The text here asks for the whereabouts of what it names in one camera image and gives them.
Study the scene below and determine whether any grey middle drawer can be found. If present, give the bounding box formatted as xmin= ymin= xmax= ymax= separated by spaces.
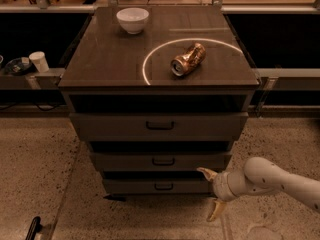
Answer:
xmin=90 ymin=152 xmax=231 ymax=172

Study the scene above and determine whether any crushed golden soda can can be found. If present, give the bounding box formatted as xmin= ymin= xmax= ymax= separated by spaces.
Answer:
xmin=171 ymin=42 xmax=206 ymax=77

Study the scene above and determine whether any grey bottom drawer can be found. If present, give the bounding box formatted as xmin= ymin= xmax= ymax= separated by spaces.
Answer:
xmin=103 ymin=179 xmax=213 ymax=195

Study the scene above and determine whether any white paper cup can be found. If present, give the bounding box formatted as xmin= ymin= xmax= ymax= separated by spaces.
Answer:
xmin=29 ymin=51 xmax=49 ymax=72

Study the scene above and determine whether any white ceramic bowl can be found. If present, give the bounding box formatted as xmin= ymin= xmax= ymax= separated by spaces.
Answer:
xmin=116 ymin=7 xmax=149 ymax=34

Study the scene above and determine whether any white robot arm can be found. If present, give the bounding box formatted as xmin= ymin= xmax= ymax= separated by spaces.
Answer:
xmin=197 ymin=157 xmax=320 ymax=221

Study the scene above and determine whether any black object on floor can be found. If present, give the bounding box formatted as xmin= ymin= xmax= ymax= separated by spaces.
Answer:
xmin=25 ymin=216 xmax=42 ymax=240

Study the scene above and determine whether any black cable on floor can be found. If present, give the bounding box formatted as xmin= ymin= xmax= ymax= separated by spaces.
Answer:
xmin=0 ymin=100 xmax=64 ymax=112

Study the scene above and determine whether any grey drawer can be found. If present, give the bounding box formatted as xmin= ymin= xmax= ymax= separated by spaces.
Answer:
xmin=103 ymin=179 xmax=213 ymax=195
xmin=70 ymin=112 xmax=248 ymax=141
xmin=90 ymin=152 xmax=231 ymax=172

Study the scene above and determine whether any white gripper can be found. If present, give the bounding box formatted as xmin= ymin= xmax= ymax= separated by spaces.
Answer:
xmin=197 ymin=167 xmax=241 ymax=222

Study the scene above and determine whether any dark patterned bowl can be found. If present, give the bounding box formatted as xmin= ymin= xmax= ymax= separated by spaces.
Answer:
xmin=4 ymin=57 xmax=32 ymax=76

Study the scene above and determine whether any grey drawer cabinet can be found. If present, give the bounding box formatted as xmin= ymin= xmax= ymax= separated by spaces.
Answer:
xmin=57 ymin=5 xmax=261 ymax=202

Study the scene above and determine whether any grey top drawer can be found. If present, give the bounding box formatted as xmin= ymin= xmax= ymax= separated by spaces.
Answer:
xmin=70 ymin=112 xmax=248 ymax=141

